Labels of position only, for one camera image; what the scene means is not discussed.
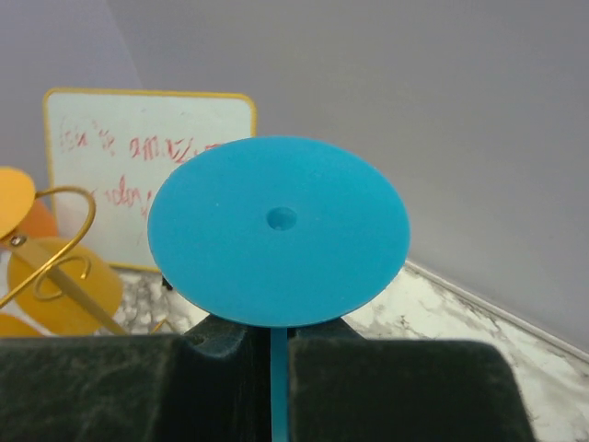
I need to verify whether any yellow plastic wine glass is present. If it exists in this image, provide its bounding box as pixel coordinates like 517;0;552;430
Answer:
0;166;36;238
0;238;125;338

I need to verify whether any orange plastic wine glass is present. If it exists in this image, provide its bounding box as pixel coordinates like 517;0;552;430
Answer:
18;198;59;238

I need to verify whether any blue plastic wine glass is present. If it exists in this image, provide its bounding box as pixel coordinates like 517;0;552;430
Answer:
147;136;410;441

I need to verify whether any small whiteboard with yellow frame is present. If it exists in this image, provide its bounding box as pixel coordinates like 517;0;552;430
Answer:
42;87;257;272

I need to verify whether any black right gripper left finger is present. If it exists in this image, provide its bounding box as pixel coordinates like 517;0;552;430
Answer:
1;317;271;441

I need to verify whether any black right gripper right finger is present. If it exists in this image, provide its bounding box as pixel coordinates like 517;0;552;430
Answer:
288;320;536;441

